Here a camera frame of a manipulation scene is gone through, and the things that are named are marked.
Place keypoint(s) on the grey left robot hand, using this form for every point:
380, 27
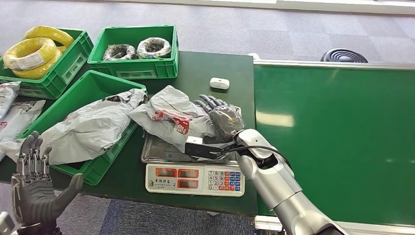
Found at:
34, 194

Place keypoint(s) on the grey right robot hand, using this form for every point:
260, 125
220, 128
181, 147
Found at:
227, 121

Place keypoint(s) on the grey package with red print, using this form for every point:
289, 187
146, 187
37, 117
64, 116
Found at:
168, 116

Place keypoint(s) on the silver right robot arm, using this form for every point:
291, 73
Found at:
278, 188

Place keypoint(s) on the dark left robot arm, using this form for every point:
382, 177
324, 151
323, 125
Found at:
39, 231

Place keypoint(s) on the flat white printed package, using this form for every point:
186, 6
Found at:
18, 117

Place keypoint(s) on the crumpled plain grey package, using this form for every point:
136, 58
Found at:
84, 129

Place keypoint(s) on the small white printed package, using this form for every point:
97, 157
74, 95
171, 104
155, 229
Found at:
7, 96

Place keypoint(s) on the green conveyor belt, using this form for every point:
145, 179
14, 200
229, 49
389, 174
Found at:
340, 136

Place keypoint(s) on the green crate holding grey package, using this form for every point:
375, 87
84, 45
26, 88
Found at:
86, 87

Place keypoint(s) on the small white plastic case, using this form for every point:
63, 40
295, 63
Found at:
219, 83

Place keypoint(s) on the electronic scale with steel tray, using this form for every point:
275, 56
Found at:
194, 181

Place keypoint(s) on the green crate with black coils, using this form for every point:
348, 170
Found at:
136, 67

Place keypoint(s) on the green crate with yellow coils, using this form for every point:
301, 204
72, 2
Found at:
63, 72

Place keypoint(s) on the black ribbed round object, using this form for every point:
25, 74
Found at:
343, 56

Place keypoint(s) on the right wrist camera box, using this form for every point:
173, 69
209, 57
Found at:
201, 149

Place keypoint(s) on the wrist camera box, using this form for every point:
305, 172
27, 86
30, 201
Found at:
201, 149
6, 225

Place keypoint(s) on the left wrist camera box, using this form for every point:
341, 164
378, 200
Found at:
6, 225

